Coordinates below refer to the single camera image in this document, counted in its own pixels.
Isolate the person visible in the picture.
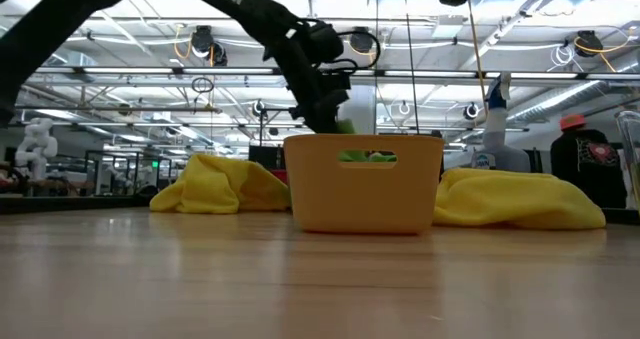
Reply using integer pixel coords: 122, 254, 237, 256
549, 113, 629, 210

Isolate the orange plastic basket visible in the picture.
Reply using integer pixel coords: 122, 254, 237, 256
282, 133, 445, 235

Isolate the black framed enclosure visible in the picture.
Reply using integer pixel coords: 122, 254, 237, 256
84, 149, 174, 196

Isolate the yellow cable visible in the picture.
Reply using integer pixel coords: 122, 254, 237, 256
467, 0, 489, 120

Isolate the white humanoid robot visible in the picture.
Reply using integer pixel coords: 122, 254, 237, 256
13, 117, 59, 180

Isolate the spray bottle with blue nozzle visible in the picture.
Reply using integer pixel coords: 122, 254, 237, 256
469, 72, 532, 174

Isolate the black ceiling cable reel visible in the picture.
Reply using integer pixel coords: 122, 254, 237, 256
348, 26, 376, 55
574, 29, 604, 59
189, 24, 229, 68

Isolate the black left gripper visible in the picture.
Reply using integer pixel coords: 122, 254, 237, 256
293, 53, 354, 135

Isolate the yellow microfiber towel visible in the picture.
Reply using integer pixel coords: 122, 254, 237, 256
432, 167, 607, 230
149, 153, 292, 215

